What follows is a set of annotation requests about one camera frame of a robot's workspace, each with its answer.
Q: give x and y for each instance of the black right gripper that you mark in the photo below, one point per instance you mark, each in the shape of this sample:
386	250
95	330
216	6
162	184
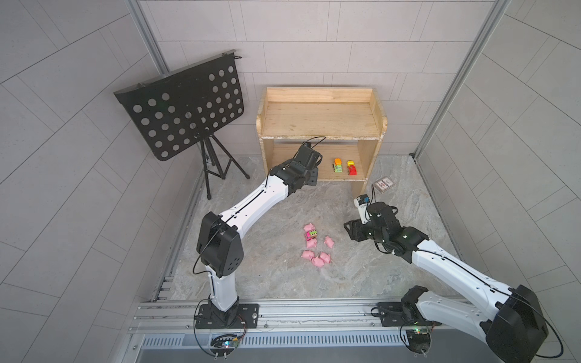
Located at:
355	227

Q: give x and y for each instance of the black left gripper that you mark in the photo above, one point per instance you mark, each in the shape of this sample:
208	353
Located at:
311	180

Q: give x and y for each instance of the orange green mixer truck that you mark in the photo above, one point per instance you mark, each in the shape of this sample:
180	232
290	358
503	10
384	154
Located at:
338	165

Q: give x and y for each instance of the red yellow toy truck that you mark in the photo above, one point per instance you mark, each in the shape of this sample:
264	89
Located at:
351	168

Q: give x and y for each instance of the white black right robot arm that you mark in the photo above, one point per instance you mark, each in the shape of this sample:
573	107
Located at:
508	320

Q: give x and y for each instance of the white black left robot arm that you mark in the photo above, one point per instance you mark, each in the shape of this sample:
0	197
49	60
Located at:
220	247

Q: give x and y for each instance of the small card box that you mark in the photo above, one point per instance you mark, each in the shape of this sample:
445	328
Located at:
383	184

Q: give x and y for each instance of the pink toy pig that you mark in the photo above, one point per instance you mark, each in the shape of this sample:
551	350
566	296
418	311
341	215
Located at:
318	262
311	244
326	258
309	227
308	255
329	242

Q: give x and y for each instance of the pink toy pig top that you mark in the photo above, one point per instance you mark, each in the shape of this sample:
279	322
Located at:
309	227

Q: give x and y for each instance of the wooden two-tier shelf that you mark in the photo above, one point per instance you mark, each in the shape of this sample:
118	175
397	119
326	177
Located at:
347	123

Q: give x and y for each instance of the pink toy pig lower right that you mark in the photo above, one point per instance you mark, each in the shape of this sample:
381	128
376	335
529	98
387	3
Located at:
326	258

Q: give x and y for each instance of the pink toy pig middle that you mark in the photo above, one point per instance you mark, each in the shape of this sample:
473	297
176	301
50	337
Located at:
311	244

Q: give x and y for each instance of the pink toy pig bottom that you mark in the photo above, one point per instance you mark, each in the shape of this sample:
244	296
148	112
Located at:
318	262

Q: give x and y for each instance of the pink toy pig lower left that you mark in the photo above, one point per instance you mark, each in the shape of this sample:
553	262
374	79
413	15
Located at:
308	255

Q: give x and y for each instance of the right controller board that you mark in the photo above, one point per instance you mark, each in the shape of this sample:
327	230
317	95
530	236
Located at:
419	341

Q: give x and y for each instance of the controller board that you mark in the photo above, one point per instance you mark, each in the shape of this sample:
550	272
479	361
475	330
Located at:
226	341
419	341

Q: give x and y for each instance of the black perforated music stand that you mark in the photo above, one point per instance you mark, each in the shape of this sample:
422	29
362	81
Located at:
187	107

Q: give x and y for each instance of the left controller board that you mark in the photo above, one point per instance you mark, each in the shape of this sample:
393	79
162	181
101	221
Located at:
226	341

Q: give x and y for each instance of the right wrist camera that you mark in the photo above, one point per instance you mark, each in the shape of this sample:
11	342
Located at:
361	203

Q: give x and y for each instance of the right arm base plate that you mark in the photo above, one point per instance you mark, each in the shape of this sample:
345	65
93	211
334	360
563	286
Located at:
397	314

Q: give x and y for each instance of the aluminium mounting rail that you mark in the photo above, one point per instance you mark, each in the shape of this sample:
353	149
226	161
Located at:
278	315

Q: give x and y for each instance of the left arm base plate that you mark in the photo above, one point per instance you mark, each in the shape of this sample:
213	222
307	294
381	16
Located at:
237	317

